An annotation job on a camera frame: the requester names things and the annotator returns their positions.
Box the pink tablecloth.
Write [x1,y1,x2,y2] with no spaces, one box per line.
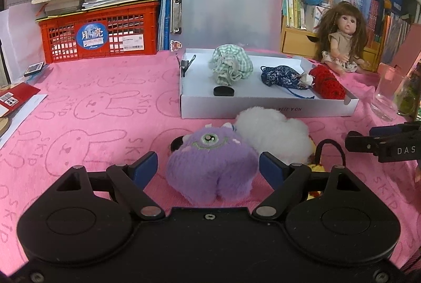
[1,52,420,274]

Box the white cardboard tray box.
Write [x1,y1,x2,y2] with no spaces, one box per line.
[179,49,359,119]

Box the translucent clipboard folder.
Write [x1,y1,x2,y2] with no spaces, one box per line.
[166,0,283,52]

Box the wooden drawer book organizer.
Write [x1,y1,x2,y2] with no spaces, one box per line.
[280,16,380,72]

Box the red small box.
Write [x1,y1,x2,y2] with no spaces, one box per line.
[0,83,40,117]

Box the brown haired doll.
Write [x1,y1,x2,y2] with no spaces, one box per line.
[317,1,368,76]

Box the black round puck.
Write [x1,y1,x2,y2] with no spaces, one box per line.
[170,136,183,153]

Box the small dark card box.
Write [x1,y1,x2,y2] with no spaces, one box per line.
[23,62,44,77]

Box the yellow red knitted band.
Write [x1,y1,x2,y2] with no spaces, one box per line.
[307,138,325,200]

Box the black binder clip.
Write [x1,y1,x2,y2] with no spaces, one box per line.
[176,55,196,78]

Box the small black oval disc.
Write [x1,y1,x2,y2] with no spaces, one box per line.
[213,86,235,97]

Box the navy patterned scrunchie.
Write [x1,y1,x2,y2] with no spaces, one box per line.
[260,65,315,99]

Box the black hair tie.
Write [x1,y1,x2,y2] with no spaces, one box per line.
[313,138,347,168]

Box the white fluffy plush toy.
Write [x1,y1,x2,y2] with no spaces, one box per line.
[235,106,315,164]

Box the small white black item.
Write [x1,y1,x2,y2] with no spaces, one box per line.
[299,73,314,87]

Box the green checked scrunchie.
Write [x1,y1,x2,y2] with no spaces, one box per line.
[209,44,254,86]

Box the pink stand board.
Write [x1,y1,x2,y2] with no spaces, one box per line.
[378,24,421,76]

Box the red knitted scrunchie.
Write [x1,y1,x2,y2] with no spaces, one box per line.
[309,65,346,100]

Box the purple monster plush toy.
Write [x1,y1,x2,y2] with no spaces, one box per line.
[166,123,258,205]

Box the red plastic crate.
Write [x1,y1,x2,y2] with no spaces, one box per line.
[38,0,159,64]

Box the clear glass mug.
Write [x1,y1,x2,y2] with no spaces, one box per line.
[371,64,420,121]

